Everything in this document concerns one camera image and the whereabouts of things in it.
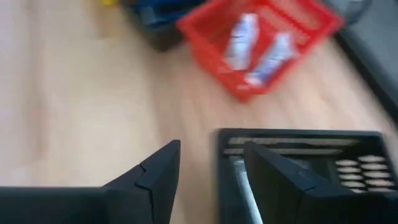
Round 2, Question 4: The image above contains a red plastic basket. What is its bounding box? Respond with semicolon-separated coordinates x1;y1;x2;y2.
175;0;345;103

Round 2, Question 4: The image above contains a black plastic basket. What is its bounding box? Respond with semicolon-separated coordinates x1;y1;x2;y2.
124;0;208;52
215;128;398;224

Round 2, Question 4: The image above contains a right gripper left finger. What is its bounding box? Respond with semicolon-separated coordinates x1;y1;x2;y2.
0;139;182;224

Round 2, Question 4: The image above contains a white blue toothpaste tube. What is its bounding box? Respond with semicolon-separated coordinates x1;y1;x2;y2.
244;30;299;88
223;12;261;72

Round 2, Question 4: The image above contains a black aluminium table frame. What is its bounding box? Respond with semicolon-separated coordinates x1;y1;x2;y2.
335;18;398;125

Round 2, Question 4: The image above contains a clear-wrapped black white tube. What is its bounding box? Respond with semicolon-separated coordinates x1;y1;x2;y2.
231;156;264;224

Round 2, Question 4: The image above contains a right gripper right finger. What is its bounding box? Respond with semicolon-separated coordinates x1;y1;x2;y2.
243;141;398;224

